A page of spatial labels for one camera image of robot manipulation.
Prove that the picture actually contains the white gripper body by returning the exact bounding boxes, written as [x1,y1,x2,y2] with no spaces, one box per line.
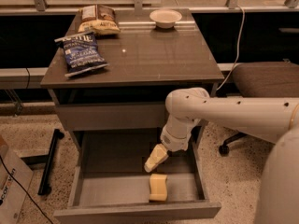
[160,115,200,152]

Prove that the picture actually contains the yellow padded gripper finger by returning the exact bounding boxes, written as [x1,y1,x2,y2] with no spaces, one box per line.
[144,144,168,173]

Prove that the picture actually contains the yellow sponge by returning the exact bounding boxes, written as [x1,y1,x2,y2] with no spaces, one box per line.
[149,174,167,202]

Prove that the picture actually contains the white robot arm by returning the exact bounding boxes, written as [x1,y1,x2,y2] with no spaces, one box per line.
[144,88,299,224]

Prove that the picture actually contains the open grey middle drawer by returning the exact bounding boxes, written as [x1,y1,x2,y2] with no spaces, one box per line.
[54,129,221,224]

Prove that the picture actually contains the grey drawer cabinet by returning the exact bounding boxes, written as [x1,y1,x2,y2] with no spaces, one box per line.
[40,8,225,224]

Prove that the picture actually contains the closed grey top drawer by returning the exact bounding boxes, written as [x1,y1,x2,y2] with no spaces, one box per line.
[56,103,168,131]

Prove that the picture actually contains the grey office chair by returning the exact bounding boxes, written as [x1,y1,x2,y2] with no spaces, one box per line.
[218,62,299,157]

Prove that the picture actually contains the black metal bar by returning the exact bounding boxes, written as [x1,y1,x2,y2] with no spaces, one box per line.
[37,129,64,196]

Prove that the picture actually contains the white bowl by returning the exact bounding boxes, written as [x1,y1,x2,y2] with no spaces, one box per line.
[149,9,182,29]

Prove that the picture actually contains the blue chip bag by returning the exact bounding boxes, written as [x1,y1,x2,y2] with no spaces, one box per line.
[55,32,109,77]

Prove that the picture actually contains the brown yellow chip bag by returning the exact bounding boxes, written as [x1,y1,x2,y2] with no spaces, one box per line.
[78,5,120,35]

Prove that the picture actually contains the cardboard box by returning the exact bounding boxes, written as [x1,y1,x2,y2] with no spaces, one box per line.
[0,136,33,224]

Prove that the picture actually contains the white cable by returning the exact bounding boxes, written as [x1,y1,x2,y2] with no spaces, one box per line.
[216,5,247,91]

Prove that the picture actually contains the black cable on floor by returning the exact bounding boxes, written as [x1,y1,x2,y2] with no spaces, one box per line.
[0,154,54,224]

